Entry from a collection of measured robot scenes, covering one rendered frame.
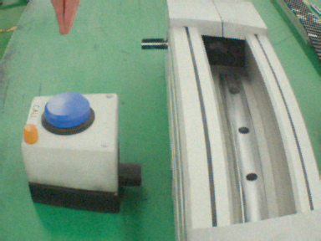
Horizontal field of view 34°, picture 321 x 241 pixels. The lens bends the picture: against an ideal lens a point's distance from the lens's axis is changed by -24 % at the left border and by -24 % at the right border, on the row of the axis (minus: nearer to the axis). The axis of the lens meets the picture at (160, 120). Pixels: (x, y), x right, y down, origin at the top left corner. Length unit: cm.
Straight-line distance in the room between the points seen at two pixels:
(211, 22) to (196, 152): 20
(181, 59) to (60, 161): 13
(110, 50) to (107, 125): 27
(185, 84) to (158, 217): 10
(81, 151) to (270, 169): 14
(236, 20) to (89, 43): 23
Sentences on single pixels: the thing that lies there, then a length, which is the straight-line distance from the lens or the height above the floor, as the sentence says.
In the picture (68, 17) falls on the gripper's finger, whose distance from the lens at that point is 41.
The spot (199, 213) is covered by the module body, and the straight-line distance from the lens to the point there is 34.
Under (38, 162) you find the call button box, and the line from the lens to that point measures 45.
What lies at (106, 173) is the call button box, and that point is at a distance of 44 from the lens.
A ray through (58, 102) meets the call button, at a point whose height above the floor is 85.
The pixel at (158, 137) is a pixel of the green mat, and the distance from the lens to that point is 56.
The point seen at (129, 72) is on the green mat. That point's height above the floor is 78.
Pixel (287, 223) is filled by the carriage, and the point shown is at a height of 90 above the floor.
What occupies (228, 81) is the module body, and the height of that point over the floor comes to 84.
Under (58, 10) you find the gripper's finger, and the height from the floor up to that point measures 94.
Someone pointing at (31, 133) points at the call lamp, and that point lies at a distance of 44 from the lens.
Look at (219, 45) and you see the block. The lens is 59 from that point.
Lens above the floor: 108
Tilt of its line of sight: 31 degrees down
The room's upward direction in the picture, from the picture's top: 1 degrees clockwise
